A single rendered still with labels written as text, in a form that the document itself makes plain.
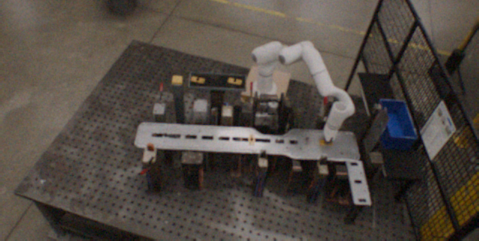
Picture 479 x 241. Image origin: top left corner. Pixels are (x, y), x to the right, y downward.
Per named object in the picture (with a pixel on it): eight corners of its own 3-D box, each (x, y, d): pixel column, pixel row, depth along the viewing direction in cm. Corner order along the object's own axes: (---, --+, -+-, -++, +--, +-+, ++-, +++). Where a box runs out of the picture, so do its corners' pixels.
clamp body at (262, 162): (249, 197, 240) (255, 168, 214) (249, 180, 248) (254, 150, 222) (264, 198, 241) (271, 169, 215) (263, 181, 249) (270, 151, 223)
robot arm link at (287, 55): (271, 58, 273) (251, 66, 268) (266, 43, 270) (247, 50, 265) (310, 59, 227) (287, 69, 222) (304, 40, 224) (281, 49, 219)
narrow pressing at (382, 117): (368, 154, 232) (388, 119, 206) (364, 139, 239) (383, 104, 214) (370, 154, 232) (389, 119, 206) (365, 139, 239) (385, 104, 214)
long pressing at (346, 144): (132, 151, 223) (132, 150, 222) (139, 121, 238) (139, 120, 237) (361, 162, 229) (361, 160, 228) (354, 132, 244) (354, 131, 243)
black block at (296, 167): (284, 197, 242) (291, 174, 220) (282, 182, 249) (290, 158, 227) (296, 197, 242) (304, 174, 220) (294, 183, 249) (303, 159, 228)
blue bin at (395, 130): (383, 149, 231) (391, 136, 222) (373, 111, 252) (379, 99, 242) (409, 150, 232) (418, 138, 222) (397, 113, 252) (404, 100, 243)
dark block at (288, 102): (275, 146, 269) (284, 106, 237) (275, 138, 273) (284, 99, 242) (282, 146, 269) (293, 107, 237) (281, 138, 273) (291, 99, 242)
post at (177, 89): (174, 127, 273) (171, 84, 240) (176, 120, 278) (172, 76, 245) (185, 128, 274) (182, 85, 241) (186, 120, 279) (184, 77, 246)
